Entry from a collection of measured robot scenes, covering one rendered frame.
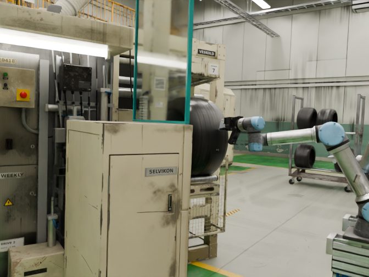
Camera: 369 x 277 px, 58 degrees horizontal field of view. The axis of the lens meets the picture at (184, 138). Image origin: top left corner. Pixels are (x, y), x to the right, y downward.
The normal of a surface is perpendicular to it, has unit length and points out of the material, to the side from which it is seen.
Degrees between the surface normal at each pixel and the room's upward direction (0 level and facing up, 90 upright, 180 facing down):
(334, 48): 90
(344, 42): 90
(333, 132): 84
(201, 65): 90
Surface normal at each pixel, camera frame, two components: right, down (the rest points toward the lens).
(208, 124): 0.52, -0.30
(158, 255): 0.55, 0.07
